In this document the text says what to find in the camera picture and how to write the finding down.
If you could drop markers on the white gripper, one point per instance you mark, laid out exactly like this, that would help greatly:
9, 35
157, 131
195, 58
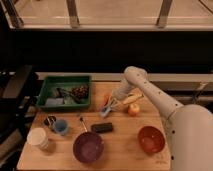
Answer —
121, 93

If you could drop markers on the light blue towel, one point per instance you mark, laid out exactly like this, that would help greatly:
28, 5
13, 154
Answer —
105, 111

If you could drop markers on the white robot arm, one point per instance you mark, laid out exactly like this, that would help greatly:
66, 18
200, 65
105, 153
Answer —
190, 126

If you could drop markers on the red bowl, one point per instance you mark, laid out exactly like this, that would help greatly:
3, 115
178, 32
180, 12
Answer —
151, 140

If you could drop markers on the purple bowl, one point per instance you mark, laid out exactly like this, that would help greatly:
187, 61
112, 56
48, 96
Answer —
88, 147

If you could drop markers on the orange apple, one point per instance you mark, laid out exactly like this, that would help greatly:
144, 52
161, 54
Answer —
133, 109

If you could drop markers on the black rectangular block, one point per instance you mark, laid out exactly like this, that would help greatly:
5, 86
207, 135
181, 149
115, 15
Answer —
102, 128

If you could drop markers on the dark grapes bunch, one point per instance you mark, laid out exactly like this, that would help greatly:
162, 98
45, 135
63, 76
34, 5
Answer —
81, 91

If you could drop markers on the metal spoon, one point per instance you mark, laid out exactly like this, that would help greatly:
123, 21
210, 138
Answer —
83, 123

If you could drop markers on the grey sponge in tray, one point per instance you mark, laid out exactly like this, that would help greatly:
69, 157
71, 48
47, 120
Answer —
54, 102

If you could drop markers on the green plastic tray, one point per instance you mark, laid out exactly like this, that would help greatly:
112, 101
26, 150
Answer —
61, 87

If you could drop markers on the blue cup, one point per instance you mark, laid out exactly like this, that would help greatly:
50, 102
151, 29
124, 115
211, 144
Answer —
60, 127

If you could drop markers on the small black metal cup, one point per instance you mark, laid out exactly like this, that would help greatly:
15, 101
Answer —
49, 120

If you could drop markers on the white cup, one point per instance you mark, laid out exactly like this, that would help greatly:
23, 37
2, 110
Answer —
38, 137

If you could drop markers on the black chair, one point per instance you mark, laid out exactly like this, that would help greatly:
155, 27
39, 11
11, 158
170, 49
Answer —
16, 94

